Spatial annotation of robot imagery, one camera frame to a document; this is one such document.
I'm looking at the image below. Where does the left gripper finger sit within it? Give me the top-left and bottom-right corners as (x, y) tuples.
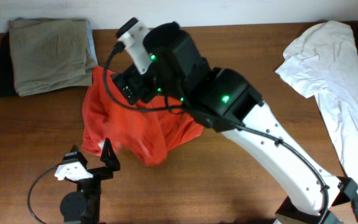
(62, 145), (88, 167)
(100, 138), (121, 172)

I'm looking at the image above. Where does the orange t-shirt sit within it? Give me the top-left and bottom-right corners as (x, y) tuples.
(81, 67), (204, 166)

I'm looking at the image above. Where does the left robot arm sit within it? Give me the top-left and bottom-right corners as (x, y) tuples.
(55, 138), (121, 224)

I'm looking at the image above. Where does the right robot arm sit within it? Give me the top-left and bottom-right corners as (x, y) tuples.
(113, 18), (358, 223)

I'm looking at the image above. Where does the folded light blue garment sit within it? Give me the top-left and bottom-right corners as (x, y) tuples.
(86, 21), (98, 63)

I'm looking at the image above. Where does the folded olive green garment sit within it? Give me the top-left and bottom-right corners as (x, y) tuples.
(9, 18), (98, 96)

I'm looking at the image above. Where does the folded black garment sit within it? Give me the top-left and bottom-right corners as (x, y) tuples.
(0, 33), (18, 97)

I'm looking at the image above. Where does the white shirt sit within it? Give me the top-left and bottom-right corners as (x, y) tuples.
(275, 21), (358, 193)

